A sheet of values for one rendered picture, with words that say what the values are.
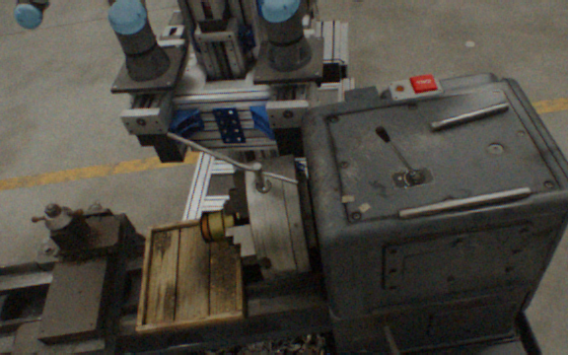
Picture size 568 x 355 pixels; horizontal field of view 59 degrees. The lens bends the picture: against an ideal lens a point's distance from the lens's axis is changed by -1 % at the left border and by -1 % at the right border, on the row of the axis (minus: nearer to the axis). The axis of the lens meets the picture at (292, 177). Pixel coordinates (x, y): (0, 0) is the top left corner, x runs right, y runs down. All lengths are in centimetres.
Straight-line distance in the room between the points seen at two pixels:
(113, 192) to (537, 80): 270
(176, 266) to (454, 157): 87
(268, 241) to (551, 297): 162
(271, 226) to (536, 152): 64
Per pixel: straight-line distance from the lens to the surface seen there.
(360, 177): 118
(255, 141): 190
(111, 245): 155
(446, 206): 112
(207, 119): 186
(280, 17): 157
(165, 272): 159
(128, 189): 315
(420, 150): 125
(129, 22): 171
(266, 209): 120
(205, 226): 135
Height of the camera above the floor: 215
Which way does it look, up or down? 48 degrees down
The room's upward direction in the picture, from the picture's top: 12 degrees counter-clockwise
